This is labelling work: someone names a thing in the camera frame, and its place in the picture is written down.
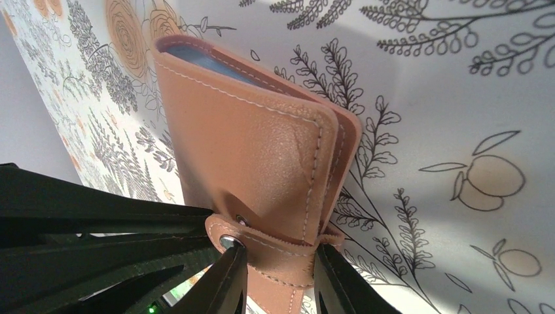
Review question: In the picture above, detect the floral patterned table mat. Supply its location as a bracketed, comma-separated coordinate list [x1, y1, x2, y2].
[1, 1, 554, 313]

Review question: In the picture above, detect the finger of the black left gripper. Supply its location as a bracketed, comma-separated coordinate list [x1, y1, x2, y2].
[1, 163, 213, 249]
[1, 235, 220, 313]

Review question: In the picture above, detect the tan leather card holder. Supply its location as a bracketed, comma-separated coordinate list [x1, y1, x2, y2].
[152, 35, 362, 313]

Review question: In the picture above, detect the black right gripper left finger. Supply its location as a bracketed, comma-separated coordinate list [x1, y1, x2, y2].
[169, 245, 248, 314]

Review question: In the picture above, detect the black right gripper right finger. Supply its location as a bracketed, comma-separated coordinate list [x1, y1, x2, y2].
[313, 244, 400, 314]

